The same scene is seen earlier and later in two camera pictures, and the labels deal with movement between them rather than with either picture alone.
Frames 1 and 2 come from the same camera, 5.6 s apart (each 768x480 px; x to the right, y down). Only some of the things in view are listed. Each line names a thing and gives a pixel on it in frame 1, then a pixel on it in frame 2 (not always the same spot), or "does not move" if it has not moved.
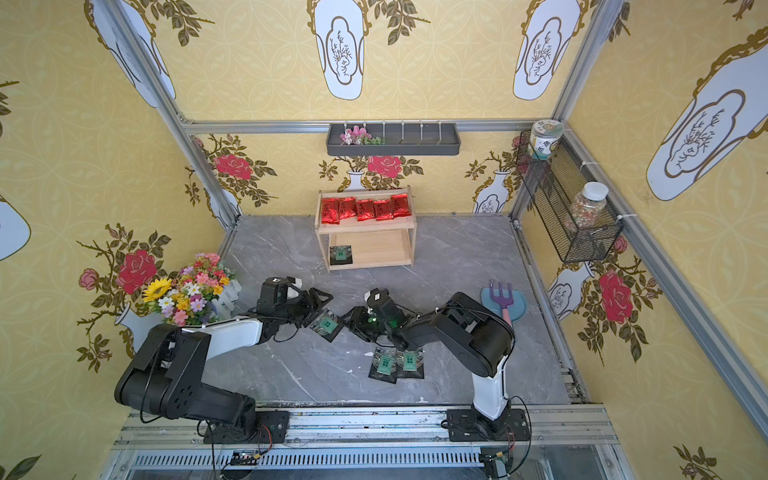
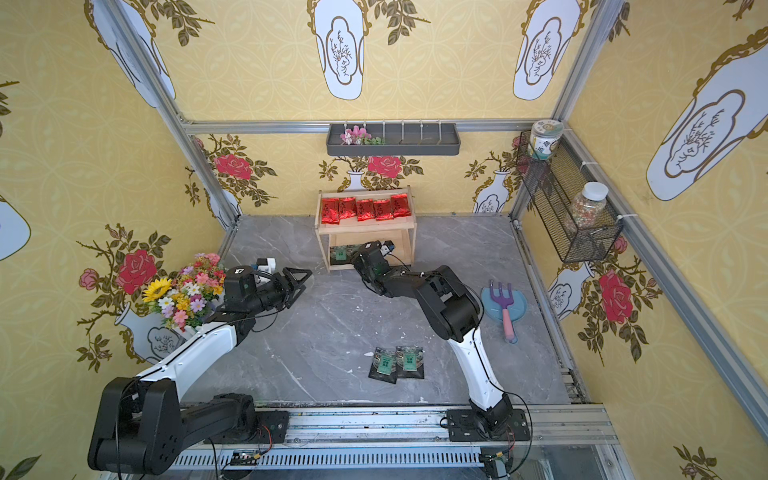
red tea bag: (347, 207) does not move
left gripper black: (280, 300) to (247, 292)
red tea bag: (400, 206) does not move
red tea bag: (330, 211) does not move
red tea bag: (365, 209) does not move
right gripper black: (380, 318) to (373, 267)
